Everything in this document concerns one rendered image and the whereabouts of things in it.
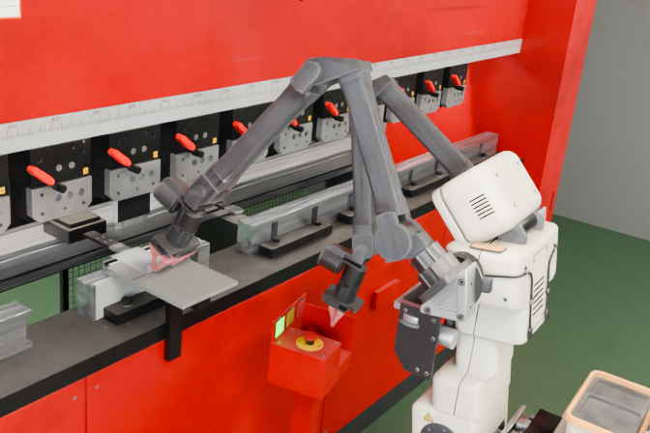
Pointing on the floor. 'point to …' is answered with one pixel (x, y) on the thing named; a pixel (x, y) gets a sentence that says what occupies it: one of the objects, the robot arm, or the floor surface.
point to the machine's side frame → (529, 73)
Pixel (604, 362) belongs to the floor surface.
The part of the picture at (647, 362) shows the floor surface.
